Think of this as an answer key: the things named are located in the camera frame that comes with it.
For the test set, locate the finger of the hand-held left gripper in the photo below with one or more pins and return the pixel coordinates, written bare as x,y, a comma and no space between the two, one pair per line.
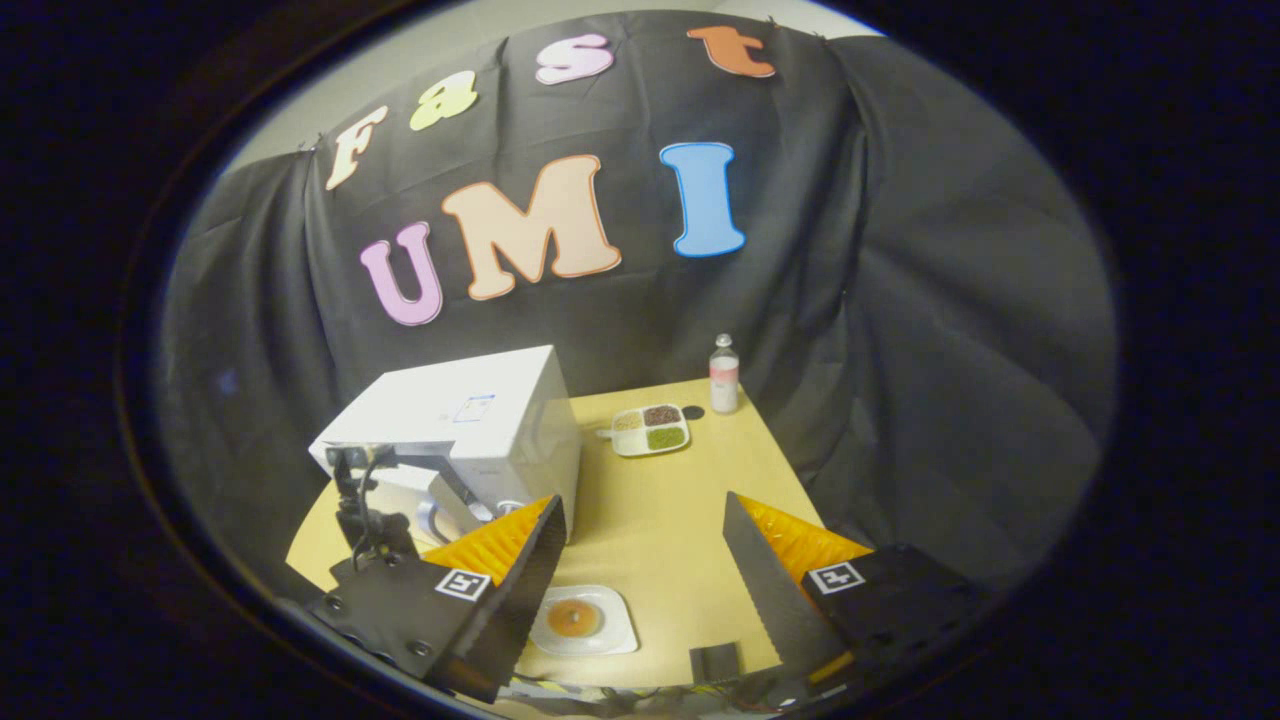
350,480

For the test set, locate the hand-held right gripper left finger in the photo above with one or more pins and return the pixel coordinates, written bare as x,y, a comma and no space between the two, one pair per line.
520,590

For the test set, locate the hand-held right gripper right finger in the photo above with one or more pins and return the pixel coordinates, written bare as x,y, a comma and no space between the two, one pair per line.
770,590

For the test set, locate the white microwave oven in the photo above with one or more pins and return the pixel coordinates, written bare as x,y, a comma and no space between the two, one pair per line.
470,400

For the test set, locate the white divided food tray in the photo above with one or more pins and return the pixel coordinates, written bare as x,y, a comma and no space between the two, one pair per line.
650,430

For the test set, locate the white square plate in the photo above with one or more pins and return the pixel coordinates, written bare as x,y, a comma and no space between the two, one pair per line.
615,635

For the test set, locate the small clear bottle pink label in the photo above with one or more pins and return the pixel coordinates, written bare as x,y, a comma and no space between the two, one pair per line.
724,385

